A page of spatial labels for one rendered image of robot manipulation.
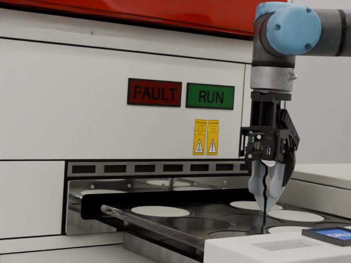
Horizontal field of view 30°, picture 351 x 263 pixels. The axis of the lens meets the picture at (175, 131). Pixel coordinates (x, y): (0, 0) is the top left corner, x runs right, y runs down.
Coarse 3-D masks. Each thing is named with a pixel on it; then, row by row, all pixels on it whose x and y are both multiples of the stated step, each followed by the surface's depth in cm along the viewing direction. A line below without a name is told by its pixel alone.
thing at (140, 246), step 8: (128, 232) 116; (136, 232) 116; (128, 240) 115; (136, 240) 113; (144, 240) 111; (152, 240) 111; (128, 248) 115; (136, 248) 113; (144, 248) 111; (152, 248) 109; (160, 248) 107; (168, 248) 106; (176, 248) 106; (144, 256) 111; (152, 256) 109; (160, 256) 107; (168, 256) 105; (176, 256) 103; (184, 256) 101; (192, 256) 101
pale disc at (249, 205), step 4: (232, 204) 123; (236, 204) 124; (240, 204) 124; (244, 204) 124; (248, 204) 125; (252, 204) 125; (256, 204) 125; (244, 208) 119; (248, 208) 120; (252, 208) 120; (256, 208) 120; (260, 208) 121; (272, 208) 121; (276, 208) 122; (280, 208) 122
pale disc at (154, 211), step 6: (132, 210) 110; (138, 210) 111; (144, 210) 111; (150, 210) 111; (156, 210) 112; (162, 210) 112; (168, 210) 112; (174, 210) 113; (180, 210) 113; (162, 216) 107; (168, 216) 107; (174, 216) 107; (180, 216) 108
